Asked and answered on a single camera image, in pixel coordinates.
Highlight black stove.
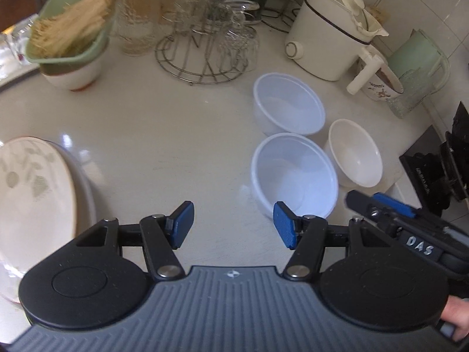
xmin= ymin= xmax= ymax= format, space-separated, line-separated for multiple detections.
xmin=399 ymin=101 xmax=469 ymax=215

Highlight pale green pitcher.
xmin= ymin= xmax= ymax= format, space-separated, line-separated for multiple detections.
xmin=388 ymin=27 xmax=451 ymax=92

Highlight white footed bowl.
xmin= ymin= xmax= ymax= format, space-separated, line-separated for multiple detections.
xmin=40 ymin=57 xmax=103 ymax=92

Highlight translucent plastic bowl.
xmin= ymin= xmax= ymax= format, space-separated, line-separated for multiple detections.
xmin=251 ymin=133 xmax=338 ymax=219
xmin=253 ymin=72 xmax=326 ymax=136

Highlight clear hanging glass cup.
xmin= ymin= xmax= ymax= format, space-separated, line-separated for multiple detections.
xmin=172 ymin=0 xmax=209 ymax=35
xmin=218 ymin=2 xmax=260 ymax=73

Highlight white ceramic bowl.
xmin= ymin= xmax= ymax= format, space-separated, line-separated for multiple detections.
xmin=323 ymin=118 xmax=383 ymax=188

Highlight clear drinking glass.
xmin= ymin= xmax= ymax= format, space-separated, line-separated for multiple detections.
xmin=9 ymin=20 xmax=37 ymax=67

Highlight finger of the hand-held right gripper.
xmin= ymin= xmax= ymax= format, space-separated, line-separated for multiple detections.
xmin=372 ymin=192 xmax=426 ymax=221
xmin=346 ymin=190 xmax=400 ymax=235

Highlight person's right hand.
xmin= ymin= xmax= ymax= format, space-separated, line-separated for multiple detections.
xmin=438 ymin=295 xmax=469 ymax=341

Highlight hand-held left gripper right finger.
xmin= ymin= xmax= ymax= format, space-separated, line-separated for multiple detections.
xmin=273 ymin=201 xmax=392 ymax=281

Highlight floral print mug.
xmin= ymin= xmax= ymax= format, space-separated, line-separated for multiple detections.
xmin=361 ymin=44 xmax=404 ymax=101

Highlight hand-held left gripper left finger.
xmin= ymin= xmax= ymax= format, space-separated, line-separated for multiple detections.
xmin=75 ymin=201 xmax=196 ymax=282

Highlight glass jar red lid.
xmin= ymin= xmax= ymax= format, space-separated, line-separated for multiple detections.
xmin=115 ymin=0 xmax=164 ymax=56

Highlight yellow sponge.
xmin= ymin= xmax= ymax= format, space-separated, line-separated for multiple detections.
xmin=364 ymin=5 xmax=389 ymax=32

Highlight grey leaf print plate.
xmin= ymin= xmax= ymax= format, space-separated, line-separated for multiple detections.
xmin=0 ymin=137 xmax=79 ymax=265

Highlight white electric pot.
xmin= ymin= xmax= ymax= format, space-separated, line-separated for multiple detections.
xmin=285 ymin=0 xmax=389 ymax=95

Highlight dried noodles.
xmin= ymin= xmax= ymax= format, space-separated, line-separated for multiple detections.
xmin=29 ymin=0 xmax=121 ymax=57

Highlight pink flower deep plate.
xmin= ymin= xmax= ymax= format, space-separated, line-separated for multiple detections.
xmin=0 ymin=143 xmax=96 ymax=303

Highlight wire cup rack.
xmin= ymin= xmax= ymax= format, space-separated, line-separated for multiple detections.
xmin=154 ymin=0 xmax=261 ymax=86

